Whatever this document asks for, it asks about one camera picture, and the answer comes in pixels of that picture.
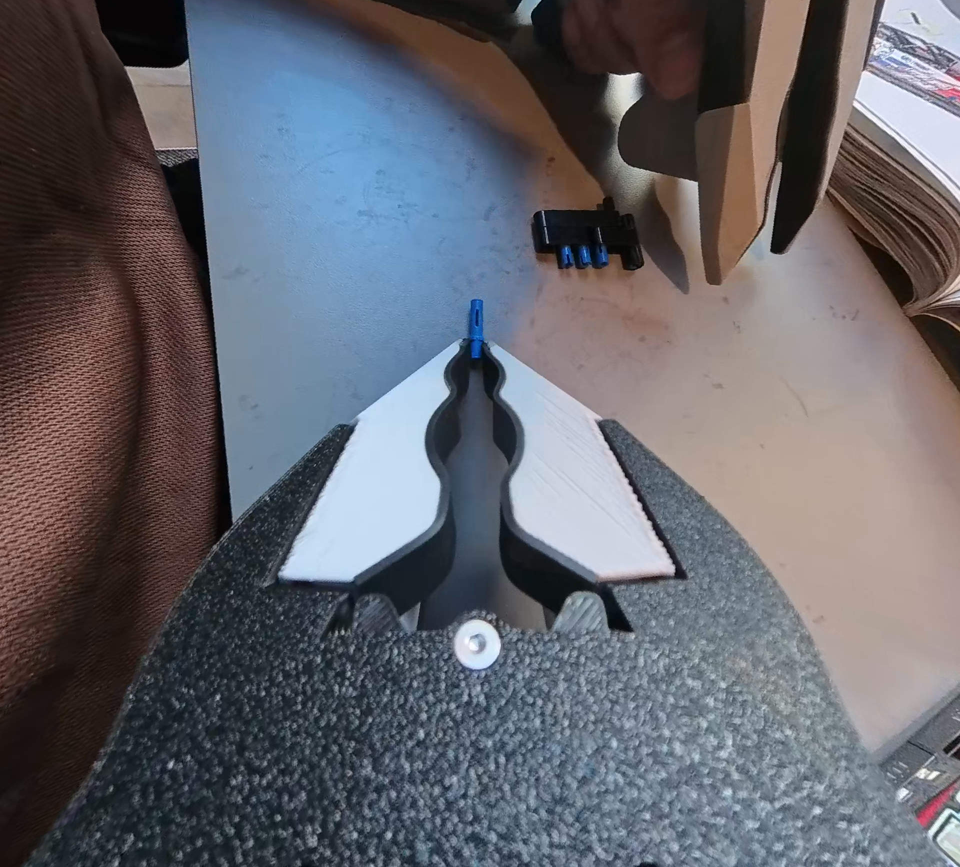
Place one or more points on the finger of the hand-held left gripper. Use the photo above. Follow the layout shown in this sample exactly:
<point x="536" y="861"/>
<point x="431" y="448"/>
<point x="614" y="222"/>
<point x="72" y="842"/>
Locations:
<point x="750" y="192"/>
<point x="874" y="4"/>

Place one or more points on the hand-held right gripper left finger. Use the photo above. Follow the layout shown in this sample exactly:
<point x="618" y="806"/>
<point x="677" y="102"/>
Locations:
<point x="367" y="499"/>

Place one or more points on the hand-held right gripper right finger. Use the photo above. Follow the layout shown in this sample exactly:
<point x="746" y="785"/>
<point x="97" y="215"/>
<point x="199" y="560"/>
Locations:
<point x="585" y="499"/>

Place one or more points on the person's brown sweater torso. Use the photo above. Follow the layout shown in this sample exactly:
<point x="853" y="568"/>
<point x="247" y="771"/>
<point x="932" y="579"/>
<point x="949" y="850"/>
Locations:
<point x="90" y="357"/>

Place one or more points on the single blue brick pin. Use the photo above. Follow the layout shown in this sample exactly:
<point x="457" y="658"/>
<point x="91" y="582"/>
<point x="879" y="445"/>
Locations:
<point x="478" y="323"/>

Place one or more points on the person's left hand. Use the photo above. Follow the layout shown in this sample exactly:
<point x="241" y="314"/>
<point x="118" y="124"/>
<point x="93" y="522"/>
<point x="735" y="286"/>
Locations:
<point x="637" y="4"/>

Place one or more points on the light grey desk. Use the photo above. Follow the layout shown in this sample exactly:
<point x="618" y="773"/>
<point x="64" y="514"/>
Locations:
<point x="375" y="169"/>

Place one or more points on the black brick assembly blue pins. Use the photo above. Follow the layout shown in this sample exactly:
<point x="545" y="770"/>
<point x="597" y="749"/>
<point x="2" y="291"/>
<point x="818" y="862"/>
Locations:
<point x="577" y="226"/>

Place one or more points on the black printed toy box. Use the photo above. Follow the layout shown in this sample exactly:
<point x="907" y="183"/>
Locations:
<point x="937" y="792"/>

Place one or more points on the open instruction book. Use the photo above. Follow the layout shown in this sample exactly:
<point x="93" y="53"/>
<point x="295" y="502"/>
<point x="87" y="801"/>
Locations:
<point x="900" y="207"/>

